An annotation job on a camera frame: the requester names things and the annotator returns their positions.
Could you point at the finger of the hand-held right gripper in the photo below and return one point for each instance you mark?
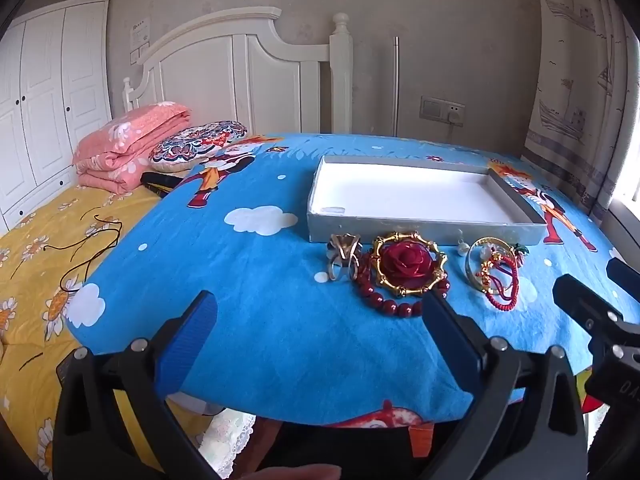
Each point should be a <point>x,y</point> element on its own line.
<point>582,300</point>
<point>625,274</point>

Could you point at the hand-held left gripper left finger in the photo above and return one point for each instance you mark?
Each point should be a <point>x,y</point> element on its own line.
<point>192,340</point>

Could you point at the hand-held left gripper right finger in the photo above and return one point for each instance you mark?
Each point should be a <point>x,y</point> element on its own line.
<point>450,340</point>

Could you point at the gold bangle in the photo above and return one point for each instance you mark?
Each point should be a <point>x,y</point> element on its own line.
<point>472,272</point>

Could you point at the green pendant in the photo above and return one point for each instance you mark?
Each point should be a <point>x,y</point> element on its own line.
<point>521,251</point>

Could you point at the red rose pendant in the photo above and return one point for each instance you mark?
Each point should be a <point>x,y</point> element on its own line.
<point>405,265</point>

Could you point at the white pearl earring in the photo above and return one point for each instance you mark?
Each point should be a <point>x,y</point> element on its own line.
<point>462,248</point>

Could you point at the grey cardboard tray box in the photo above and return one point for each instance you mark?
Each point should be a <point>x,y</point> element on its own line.
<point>410,195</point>

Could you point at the person's left hand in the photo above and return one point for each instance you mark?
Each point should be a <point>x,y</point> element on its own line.
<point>300,473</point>

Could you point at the blue cartoon printed cloth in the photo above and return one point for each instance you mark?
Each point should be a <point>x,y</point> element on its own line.
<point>280,310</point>

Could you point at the white lace cloth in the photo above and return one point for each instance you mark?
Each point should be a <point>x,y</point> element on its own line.
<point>225,435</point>

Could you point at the yellow floral bedsheet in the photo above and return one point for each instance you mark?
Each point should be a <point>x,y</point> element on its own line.
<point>35,280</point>

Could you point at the patterned pillow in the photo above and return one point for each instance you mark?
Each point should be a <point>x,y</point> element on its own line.
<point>195,145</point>

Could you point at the ship print curtain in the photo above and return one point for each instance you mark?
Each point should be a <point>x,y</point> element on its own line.
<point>575,85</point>

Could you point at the pink folded quilt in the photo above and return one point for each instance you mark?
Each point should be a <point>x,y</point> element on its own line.
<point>125,145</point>

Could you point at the metal pole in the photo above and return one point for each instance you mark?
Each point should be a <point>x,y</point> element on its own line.
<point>395,85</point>

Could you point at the white bed headboard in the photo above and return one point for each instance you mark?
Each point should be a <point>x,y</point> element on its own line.
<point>225,70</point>

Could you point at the white wardrobe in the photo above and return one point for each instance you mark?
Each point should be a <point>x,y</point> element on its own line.
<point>50,100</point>

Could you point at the wall socket panel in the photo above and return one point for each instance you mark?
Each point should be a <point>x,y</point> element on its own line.
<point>442,110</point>

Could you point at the wall paper notice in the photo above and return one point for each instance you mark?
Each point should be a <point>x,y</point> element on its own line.
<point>140,35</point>

